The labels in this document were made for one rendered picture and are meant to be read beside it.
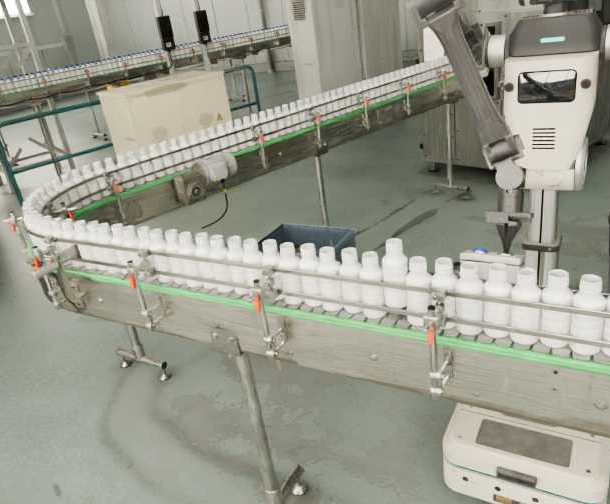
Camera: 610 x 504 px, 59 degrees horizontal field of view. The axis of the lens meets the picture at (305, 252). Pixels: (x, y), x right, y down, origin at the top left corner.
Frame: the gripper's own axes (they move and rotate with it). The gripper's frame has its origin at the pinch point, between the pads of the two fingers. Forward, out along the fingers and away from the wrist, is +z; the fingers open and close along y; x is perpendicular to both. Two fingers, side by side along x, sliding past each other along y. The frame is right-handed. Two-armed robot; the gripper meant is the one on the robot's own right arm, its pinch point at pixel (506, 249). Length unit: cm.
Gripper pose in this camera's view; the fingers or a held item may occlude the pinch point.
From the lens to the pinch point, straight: 137.8
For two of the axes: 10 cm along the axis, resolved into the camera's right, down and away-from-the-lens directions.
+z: -0.3, 9.9, 1.3
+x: 4.9, -1.0, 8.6
